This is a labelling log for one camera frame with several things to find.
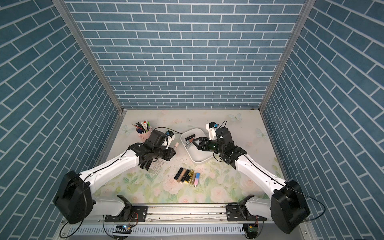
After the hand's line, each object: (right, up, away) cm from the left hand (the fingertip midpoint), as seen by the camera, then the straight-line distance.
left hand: (177, 153), depth 83 cm
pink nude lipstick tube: (-1, +4, +1) cm, 5 cm away
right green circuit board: (+38, -36, -9) cm, 54 cm away
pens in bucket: (-25, +14, +13) cm, 32 cm away
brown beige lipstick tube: (+2, -14, +2) cm, 14 cm away
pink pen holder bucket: (-23, +8, +11) cm, 27 cm away
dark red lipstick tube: (+5, +7, +19) cm, 21 cm away
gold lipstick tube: (+9, -15, +2) cm, 17 cm away
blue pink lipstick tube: (+11, -15, +2) cm, 19 cm away
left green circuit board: (-25, -35, -11) cm, 44 cm away
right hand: (+11, +7, -5) cm, 14 cm away
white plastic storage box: (+9, -3, +12) cm, 15 cm away
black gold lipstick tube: (+6, -14, +2) cm, 15 cm away
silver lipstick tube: (+5, +4, +16) cm, 17 cm away
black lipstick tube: (0, -13, +4) cm, 13 cm away
